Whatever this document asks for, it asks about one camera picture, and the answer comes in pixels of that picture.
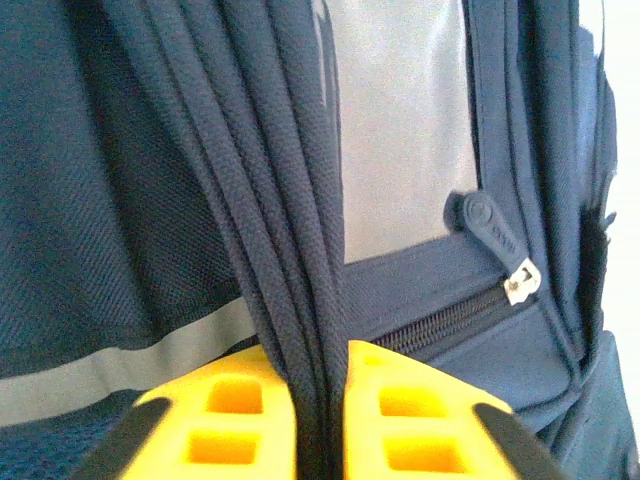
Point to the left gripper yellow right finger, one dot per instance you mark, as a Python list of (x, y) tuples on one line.
[(425, 440)]

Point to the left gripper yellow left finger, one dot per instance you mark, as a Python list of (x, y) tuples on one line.
[(225, 440)]

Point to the navy blue backpack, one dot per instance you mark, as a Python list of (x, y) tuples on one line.
[(100, 200)]

